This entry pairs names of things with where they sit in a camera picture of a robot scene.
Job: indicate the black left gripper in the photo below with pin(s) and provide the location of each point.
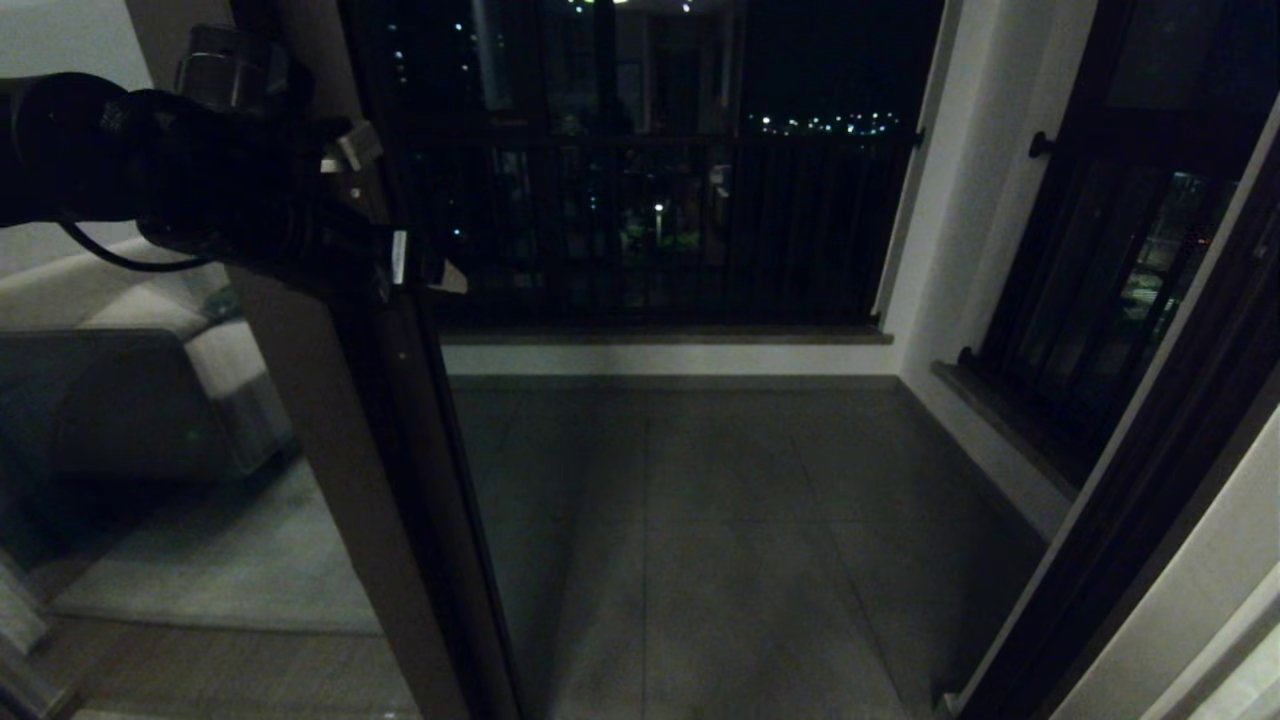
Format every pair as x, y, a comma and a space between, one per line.
250, 190

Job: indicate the brown framed sliding glass door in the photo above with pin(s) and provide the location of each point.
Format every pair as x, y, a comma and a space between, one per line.
455, 480

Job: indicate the brown framed fixed glass panel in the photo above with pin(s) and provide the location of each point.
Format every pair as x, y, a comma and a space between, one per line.
345, 450

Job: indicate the black metal balcony railing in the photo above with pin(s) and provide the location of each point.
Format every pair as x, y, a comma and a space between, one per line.
600, 142

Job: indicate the silver left wrist cylinder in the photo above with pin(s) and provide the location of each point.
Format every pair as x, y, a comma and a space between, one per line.
230, 70

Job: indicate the short stone window sill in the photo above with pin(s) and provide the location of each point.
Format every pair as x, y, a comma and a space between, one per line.
1000, 425

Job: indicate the dark brown door jamb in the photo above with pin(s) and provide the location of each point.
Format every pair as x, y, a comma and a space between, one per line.
1150, 480

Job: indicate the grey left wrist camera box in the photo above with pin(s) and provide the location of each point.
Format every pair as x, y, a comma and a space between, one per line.
355, 145

